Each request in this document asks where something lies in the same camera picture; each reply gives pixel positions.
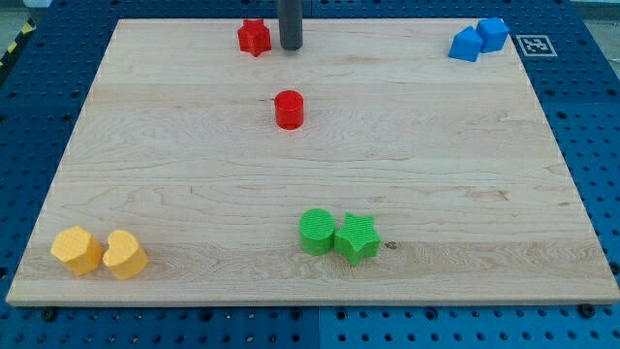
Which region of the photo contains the black white fiducial marker tag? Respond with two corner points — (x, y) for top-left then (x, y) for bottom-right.
(515, 34), (557, 57)

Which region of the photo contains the light wooden board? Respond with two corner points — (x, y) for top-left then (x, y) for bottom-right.
(7, 18), (619, 306)

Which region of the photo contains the red star block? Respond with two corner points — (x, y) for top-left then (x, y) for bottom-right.
(237, 18), (271, 57)

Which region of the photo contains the yellow hexagon block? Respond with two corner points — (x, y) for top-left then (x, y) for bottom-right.
(50, 226), (103, 276)

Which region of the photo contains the red cylinder block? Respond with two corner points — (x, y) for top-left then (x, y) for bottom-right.
(274, 90), (304, 130)

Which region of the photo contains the dark grey cylindrical pusher tip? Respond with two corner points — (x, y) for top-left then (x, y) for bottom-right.
(277, 0), (303, 50)

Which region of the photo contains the blue pentagon block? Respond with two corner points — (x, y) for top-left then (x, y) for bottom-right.
(449, 26), (483, 62)

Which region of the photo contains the blue cube block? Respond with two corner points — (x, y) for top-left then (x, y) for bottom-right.
(476, 17), (510, 53)

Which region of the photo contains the green star block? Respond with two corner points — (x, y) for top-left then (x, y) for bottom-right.
(334, 212), (382, 267)

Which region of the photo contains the yellow heart block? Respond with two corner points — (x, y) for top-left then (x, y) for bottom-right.
(103, 230), (149, 280)

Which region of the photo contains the green cylinder block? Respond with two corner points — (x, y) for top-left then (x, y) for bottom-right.
(299, 208), (335, 256)

